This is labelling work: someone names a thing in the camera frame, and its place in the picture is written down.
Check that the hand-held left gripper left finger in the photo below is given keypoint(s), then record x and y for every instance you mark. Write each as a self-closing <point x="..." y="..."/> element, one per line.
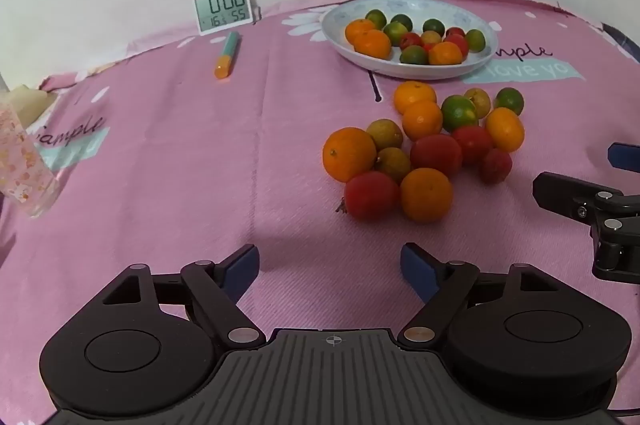
<point x="245" y="265"/>

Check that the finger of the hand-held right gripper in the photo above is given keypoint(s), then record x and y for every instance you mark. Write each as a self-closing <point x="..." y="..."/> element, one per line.
<point x="622" y="155"/>
<point x="560" y="192"/>

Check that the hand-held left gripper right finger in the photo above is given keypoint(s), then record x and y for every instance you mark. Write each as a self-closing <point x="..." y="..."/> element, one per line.
<point x="417" y="272"/>

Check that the orange mandarin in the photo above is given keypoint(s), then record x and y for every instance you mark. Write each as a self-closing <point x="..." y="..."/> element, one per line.
<point x="349" y="154"/>
<point x="414" y="95"/>
<point x="422" y="121"/>
<point x="426" y="195"/>
<point x="505" y="130"/>

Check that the green lime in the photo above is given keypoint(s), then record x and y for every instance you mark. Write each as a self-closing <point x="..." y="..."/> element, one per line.
<point x="509" y="100"/>
<point x="459" y="112"/>

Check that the brown longan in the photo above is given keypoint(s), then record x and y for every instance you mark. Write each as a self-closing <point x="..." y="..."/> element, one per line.
<point x="385" y="132"/>
<point x="479" y="99"/>
<point x="393" y="163"/>

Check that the white patterned plate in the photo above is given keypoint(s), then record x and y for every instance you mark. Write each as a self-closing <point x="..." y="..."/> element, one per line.
<point x="380" y="65"/>

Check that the heap of mixed small fruit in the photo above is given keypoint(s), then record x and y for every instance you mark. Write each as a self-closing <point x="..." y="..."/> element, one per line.
<point x="372" y="44"/>

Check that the dark plaid cloth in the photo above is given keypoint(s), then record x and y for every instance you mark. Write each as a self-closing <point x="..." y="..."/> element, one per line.
<point x="622" y="42"/>

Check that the pink printed cloth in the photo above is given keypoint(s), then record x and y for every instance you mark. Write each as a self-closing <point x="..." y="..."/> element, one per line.
<point x="175" y="155"/>

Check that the teal and orange pen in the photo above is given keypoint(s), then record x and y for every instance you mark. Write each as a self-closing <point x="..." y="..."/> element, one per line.
<point x="227" y="55"/>

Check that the white digital clock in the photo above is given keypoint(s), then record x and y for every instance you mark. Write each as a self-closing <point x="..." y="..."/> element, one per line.
<point x="225" y="7"/>

